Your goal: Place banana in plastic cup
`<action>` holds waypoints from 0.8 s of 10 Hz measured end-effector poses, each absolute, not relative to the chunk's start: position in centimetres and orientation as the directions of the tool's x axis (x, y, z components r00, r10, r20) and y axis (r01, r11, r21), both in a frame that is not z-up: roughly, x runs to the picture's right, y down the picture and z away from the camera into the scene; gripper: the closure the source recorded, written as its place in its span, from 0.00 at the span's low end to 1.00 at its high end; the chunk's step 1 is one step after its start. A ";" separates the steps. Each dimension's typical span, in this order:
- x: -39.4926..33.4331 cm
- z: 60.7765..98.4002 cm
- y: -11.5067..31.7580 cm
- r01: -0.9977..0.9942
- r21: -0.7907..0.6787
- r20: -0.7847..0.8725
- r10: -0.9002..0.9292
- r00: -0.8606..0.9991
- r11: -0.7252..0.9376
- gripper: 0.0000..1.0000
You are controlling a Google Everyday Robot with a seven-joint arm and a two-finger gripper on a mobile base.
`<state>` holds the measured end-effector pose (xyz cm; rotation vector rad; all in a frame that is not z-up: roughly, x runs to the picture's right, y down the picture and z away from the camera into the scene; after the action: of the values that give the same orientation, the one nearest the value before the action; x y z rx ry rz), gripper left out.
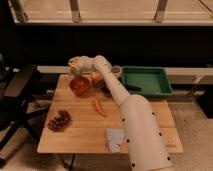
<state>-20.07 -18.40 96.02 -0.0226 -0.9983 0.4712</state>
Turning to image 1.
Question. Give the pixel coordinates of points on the green plastic tray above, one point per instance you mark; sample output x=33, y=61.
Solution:
x=153, y=81

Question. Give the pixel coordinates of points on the purple grape bunch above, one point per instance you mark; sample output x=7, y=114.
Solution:
x=60, y=122

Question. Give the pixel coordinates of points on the clear plastic cup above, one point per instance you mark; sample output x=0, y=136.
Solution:
x=115, y=139

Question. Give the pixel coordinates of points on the black office chair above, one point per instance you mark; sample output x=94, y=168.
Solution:
x=14, y=100

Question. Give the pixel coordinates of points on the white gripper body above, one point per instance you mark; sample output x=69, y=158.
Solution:
x=81, y=63

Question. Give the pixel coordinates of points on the red bowl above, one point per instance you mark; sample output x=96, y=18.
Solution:
x=79, y=85

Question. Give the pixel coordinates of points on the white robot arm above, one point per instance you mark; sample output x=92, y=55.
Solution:
x=146, y=146

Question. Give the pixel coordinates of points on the black item in tray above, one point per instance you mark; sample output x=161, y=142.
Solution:
x=132, y=88

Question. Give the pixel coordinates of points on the orange carrot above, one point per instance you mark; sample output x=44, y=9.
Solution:
x=99, y=108

